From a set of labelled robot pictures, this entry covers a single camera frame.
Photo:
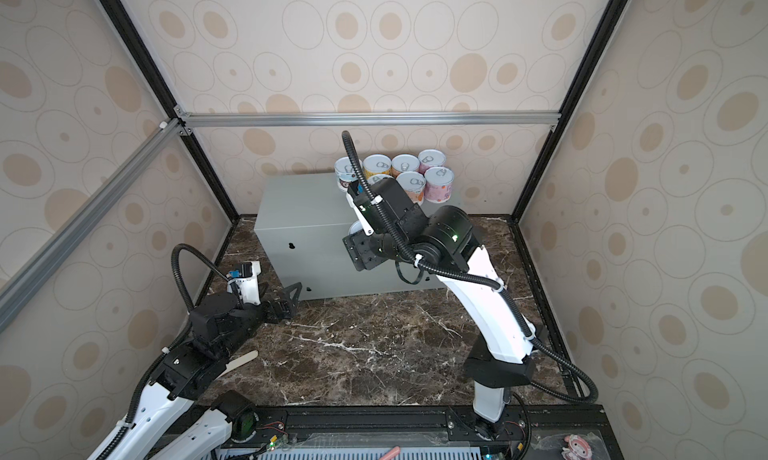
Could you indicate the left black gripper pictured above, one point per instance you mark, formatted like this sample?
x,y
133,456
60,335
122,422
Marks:
x,y
291,305

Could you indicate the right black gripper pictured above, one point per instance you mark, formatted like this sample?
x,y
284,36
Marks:
x,y
354,245

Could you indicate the brown orange label can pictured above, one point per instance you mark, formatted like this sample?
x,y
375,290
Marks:
x,y
413,184

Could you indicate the yellow label can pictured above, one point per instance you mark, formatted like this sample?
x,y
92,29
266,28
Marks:
x,y
376,164

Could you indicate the orange pink label can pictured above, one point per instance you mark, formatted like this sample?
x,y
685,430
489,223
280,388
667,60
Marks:
x,y
404,163

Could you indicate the teal can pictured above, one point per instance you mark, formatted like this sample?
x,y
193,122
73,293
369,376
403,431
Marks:
x,y
344,172

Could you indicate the green label can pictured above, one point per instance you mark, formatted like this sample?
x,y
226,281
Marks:
x,y
355,227

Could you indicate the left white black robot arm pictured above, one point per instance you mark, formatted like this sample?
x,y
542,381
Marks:
x,y
169,388

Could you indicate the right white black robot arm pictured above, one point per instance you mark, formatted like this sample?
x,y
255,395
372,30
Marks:
x,y
444,245

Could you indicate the grey metal cabinet box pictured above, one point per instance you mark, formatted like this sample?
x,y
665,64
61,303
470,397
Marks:
x,y
300,224

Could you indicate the wooden spatula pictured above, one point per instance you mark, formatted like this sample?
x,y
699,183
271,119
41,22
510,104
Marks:
x,y
239,362

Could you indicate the pink pen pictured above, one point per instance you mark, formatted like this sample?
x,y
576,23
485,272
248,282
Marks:
x,y
391,454

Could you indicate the pink toy figure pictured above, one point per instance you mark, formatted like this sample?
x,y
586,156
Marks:
x,y
576,448

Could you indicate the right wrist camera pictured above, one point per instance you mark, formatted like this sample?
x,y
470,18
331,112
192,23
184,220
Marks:
x,y
359,210

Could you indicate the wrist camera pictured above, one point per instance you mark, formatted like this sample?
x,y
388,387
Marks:
x,y
359,210
243,282

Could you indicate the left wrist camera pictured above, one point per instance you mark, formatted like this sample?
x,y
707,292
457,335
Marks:
x,y
243,282

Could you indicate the horizontal aluminium rail back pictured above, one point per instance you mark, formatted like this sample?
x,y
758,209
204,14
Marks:
x,y
387,119

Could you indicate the diagonal aluminium rail left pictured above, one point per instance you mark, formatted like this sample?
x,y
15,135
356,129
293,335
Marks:
x,y
19,290

